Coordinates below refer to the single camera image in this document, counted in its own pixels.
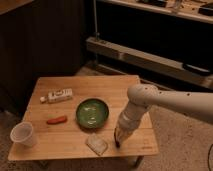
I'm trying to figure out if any orange carrot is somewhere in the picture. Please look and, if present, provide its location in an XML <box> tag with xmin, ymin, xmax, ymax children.
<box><xmin>46</xmin><ymin>115</ymin><xmax>67</xmax><ymax>125</ymax></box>

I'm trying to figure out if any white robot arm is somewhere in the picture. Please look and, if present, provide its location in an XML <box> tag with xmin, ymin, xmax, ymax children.
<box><xmin>114</xmin><ymin>84</ymin><xmax>213</xmax><ymax>147</ymax></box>

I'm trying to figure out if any green round plate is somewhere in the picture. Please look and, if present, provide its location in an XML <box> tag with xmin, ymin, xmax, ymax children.
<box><xmin>76</xmin><ymin>98</ymin><xmax>109</xmax><ymax>129</ymax></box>

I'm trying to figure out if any metal shelf unit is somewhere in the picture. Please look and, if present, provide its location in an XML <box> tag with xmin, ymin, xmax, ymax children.
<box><xmin>86</xmin><ymin>0</ymin><xmax>213</xmax><ymax>93</ymax></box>

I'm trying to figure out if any wooden table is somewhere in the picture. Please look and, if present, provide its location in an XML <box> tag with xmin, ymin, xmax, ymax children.
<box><xmin>8</xmin><ymin>75</ymin><xmax>159</xmax><ymax>161</ymax></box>

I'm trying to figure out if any clear plastic wrapped sponge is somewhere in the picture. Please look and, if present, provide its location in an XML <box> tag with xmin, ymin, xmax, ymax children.
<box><xmin>86</xmin><ymin>134</ymin><xmax>108</xmax><ymax>156</ymax></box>

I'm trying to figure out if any white lying bottle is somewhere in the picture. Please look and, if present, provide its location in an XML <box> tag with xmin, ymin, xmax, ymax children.
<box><xmin>40</xmin><ymin>88</ymin><xmax>73</xmax><ymax>103</ymax></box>

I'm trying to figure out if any white plastic cup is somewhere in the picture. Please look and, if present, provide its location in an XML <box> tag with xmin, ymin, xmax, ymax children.
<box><xmin>10</xmin><ymin>122</ymin><xmax>37</xmax><ymax>147</ymax></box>

